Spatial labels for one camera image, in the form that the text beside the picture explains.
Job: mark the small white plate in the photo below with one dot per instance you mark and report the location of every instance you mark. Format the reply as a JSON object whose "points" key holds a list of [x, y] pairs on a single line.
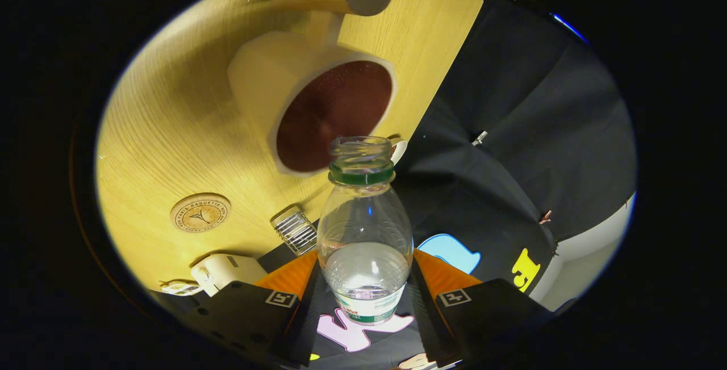
{"points": [[401, 151]]}

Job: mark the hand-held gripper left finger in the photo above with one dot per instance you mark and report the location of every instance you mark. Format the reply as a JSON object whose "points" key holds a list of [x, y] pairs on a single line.
{"points": [[311, 319]]}

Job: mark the round wooden coaster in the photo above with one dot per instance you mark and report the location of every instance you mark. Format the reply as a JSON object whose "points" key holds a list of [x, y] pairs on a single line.
{"points": [[200, 213]]}

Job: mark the wooden table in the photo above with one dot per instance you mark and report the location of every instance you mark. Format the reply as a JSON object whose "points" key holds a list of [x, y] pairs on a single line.
{"points": [[170, 131]]}

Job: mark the white divided bean tray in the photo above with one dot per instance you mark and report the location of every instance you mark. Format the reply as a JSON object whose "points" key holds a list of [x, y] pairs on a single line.
{"points": [[180, 287]]}

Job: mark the silver clip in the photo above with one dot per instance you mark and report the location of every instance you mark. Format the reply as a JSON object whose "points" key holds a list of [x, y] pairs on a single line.
{"points": [[479, 138]]}

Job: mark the red clip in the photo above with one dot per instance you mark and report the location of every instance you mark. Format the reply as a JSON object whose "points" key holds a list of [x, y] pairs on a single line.
{"points": [[545, 217]]}

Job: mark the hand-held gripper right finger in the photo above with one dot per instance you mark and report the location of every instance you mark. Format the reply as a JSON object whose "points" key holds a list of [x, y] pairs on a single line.
{"points": [[425, 319]]}

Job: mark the clear plastic juice bottle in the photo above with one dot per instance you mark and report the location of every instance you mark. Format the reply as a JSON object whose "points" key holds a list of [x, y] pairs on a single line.
{"points": [[363, 216]]}

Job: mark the white toaster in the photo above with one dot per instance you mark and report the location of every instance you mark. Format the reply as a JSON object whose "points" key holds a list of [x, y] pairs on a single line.
{"points": [[227, 270]]}

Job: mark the black backdrop cloth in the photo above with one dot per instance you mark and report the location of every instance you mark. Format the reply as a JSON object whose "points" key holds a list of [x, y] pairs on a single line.
{"points": [[511, 131]]}

